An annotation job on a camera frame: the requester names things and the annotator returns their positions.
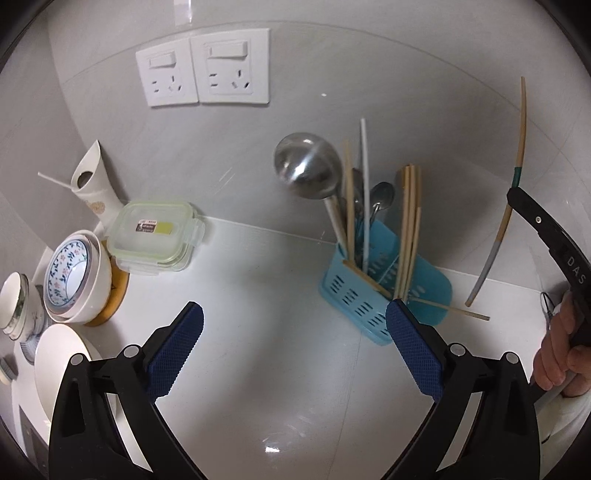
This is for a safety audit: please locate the long white plastic stick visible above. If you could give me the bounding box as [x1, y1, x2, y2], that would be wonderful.
[359, 119, 370, 273]

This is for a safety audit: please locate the stainless steel spoon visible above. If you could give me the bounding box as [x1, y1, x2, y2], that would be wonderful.
[369, 181, 397, 224]

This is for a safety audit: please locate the black power cord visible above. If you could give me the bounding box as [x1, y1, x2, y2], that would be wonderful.
[539, 291, 557, 330]

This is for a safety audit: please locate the white straw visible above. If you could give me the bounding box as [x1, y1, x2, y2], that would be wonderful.
[38, 172, 75, 190]

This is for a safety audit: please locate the blue plastic utensil holder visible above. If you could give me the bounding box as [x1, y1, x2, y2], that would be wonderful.
[318, 219, 454, 347]

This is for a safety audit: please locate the white wall outlet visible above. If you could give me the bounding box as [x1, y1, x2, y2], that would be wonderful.
[191, 28, 270, 104]
[135, 38, 200, 108]

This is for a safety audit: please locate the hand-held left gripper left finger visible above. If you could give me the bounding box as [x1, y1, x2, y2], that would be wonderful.
[48, 301, 205, 480]

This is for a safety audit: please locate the white deep bowl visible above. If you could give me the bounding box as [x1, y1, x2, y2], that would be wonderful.
[44, 229, 114, 324]

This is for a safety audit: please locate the small floral cup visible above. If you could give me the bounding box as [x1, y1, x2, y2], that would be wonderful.
[0, 272, 47, 342]

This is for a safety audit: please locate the clear container green lid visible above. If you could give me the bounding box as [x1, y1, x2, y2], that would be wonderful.
[102, 200, 206, 273]

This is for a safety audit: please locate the green taped chopstick grey end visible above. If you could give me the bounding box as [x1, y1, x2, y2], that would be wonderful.
[464, 76, 528, 308]

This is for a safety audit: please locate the blue floral bowl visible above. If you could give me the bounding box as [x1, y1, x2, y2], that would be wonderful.
[45, 237, 89, 310]

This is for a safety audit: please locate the round wooden coaster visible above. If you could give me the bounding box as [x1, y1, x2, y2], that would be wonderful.
[85, 268, 130, 328]

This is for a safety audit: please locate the stainless steel ladle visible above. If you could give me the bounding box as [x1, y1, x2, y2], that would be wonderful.
[274, 132, 348, 251]

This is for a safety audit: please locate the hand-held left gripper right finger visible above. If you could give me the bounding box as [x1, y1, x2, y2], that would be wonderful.
[385, 299, 542, 480]

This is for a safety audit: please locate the brown chopstick green pattern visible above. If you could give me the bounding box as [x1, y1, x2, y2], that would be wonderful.
[400, 166, 411, 298]

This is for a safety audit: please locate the white ceramic vase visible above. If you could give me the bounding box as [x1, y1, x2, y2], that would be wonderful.
[70, 140, 125, 227]

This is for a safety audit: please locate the wide white bowl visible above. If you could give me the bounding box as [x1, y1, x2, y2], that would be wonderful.
[34, 323, 105, 416]

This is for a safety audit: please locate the person's right hand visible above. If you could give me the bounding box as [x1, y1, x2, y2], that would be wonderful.
[531, 292, 591, 391]

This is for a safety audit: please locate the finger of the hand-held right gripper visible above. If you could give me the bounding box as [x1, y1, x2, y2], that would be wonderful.
[507, 187, 562, 248]

